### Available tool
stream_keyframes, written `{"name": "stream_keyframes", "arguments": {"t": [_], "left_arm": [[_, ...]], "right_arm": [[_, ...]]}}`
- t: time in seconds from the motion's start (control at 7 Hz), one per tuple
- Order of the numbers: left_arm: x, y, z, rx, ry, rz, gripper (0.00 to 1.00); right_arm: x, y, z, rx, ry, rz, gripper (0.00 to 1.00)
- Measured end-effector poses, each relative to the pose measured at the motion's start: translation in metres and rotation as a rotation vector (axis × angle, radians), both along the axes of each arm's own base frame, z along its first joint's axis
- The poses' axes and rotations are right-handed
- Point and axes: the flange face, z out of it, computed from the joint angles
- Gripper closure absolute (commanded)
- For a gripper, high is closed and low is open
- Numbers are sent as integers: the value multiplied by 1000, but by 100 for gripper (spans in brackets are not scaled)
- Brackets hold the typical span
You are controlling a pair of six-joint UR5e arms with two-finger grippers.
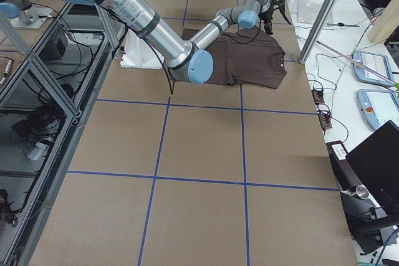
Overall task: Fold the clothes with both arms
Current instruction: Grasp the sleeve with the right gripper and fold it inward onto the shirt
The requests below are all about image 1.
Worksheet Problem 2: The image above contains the black aluminium frame rack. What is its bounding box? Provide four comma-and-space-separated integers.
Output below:
1, 3, 126, 265

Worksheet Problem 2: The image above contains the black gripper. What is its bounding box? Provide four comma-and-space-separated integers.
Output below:
261, 0, 291, 35

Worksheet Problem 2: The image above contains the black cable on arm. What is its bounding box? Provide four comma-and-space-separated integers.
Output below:
105, 7, 272, 96

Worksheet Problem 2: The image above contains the upper blue teach pendant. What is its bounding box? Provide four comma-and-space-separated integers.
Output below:
352, 50, 393, 87

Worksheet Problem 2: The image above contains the dark brown t-shirt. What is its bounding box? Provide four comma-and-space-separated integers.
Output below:
180, 26, 287, 90

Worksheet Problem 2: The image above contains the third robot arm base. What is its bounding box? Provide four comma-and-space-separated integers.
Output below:
1, 0, 52, 29

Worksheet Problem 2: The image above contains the orange black terminal block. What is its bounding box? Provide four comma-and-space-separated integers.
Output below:
311, 88, 332, 131

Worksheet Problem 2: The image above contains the aluminium frame post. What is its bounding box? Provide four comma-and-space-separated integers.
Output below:
299, 0, 337, 64

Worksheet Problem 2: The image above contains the clear plastic bag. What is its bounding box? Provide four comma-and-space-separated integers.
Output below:
296, 0, 323, 24

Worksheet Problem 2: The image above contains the blue teach pendant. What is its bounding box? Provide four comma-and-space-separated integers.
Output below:
357, 89, 398, 131
352, 50, 393, 87

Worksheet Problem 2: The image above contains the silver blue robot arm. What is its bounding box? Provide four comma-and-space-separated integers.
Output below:
63, 0, 285, 83

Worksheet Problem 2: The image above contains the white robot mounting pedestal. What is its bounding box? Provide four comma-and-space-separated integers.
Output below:
120, 31, 163, 70

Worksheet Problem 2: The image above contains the black monitor on stand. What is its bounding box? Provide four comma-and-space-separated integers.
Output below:
341, 121, 398, 254

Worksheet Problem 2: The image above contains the lower blue teach pendant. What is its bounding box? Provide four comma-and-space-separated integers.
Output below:
357, 89, 398, 131

